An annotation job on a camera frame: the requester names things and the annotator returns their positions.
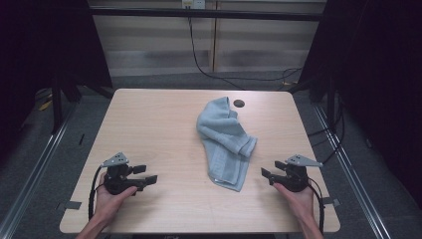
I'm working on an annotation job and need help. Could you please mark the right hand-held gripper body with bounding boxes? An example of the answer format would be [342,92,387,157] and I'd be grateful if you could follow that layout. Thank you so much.
[271,153,323,194]

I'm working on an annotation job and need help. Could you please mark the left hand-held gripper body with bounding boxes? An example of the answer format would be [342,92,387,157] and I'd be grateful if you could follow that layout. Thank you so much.
[100,151,147,196]

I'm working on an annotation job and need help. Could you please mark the light blue towel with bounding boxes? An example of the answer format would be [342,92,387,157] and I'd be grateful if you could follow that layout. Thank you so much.
[195,96,259,193]

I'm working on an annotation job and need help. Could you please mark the person's right hand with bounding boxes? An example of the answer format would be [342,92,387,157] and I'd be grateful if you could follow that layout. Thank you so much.
[272,181,316,223]

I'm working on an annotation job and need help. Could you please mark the person's left hand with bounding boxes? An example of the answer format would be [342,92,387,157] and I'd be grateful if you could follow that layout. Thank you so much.
[94,171,138,223]

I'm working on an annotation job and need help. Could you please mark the grey tape strip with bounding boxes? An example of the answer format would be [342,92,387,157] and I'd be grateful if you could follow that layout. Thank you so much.
[321,196,341,208]
[64,200,83,211]

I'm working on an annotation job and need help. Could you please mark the black metal stand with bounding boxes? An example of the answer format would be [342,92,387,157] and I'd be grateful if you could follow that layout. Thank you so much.
[49,75,83,135]

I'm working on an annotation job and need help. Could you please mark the yellow object on floor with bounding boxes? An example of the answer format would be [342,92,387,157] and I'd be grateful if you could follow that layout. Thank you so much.
[37,99,55,113]

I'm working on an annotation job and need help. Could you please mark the dark curtain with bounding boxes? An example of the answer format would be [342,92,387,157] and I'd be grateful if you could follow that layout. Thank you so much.
[298,0,422,208]
[0,0,114,163]

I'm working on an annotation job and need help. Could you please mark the black horizontal metal bar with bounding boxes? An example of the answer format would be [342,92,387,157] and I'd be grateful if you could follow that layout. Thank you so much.
[89,7,324,23]

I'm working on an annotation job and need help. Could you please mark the white power outlet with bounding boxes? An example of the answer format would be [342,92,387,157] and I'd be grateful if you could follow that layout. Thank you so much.
[180,0,207,10]

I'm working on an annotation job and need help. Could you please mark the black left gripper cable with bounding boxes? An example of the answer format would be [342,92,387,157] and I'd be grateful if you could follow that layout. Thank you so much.
[87,164,107,222]

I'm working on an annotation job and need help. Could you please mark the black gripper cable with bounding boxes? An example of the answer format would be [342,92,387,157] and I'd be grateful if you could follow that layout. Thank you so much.
[87,164,107,222]
[306,177,326,234]

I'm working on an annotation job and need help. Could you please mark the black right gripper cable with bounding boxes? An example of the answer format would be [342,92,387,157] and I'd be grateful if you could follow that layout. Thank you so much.
[306,177,326,234]

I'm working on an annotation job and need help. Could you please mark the metal floor rail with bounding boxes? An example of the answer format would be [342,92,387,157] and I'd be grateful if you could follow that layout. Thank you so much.
[0,99,80,239]
[313,104,393,239]

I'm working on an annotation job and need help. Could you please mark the black floor cables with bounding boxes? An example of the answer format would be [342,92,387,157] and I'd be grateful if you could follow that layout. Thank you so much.
[306,92,346,167]

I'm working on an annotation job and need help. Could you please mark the black wall cable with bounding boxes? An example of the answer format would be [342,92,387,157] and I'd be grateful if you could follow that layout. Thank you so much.
[186,15,304,92]

